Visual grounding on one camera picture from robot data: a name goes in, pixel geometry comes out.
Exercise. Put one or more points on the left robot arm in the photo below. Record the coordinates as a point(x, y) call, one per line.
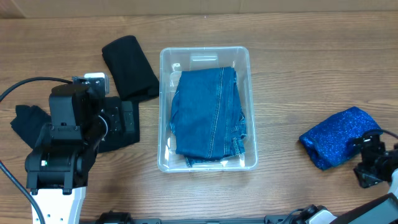
point(83, 119)

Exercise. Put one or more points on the small black crumpled cloth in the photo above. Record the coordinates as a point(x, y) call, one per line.
point(28, 123)

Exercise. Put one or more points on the sparkly blue cloth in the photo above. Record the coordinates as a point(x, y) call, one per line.
point(329, 144)

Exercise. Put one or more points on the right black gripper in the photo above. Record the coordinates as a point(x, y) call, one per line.
point(366, 179)

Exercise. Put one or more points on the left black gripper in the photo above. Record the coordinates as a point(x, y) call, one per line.
point(127, 116)

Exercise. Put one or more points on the clear plastic container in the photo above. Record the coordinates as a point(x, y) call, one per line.
point(175, 60)

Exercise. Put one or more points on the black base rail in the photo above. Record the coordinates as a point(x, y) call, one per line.
point(126, 218)

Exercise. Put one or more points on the blue jeans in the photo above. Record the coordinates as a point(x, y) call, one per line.
point(207, 118)

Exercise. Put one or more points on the black rolled cloth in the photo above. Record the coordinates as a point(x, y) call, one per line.
point(132, 73)

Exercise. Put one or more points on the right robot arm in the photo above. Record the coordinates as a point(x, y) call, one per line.
point(380, 210)

